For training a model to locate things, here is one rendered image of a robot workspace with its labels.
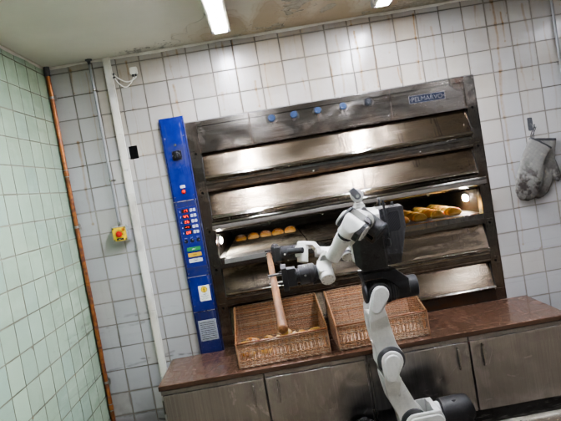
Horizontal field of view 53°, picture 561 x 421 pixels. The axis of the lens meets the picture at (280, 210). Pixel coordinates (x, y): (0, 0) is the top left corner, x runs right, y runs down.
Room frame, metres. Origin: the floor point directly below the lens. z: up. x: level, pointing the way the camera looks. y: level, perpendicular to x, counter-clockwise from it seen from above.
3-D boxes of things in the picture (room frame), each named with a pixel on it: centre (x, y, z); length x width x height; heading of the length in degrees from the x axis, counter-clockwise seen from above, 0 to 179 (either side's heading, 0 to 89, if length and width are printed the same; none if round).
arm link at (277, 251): (3.34, 0.03, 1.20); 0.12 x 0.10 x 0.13; 57
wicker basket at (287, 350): (3.49, 0.13, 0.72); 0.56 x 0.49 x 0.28; 93
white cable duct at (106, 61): (3.72, 0.95, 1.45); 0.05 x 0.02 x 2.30; 91
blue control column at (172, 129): (4.67, 0.63, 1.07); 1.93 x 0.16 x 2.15; 1
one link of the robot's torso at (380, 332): (2.90, -0.42, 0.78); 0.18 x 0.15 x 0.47; 2
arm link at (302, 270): (2.52, -0.02, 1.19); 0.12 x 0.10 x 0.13; 92
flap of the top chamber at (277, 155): (3.77, -0.44, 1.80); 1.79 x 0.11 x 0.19; 91
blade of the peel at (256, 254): (3.64, 0.12, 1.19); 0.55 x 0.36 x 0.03; 92
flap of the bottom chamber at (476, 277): (3.77, -0.44, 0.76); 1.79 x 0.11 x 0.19; 91
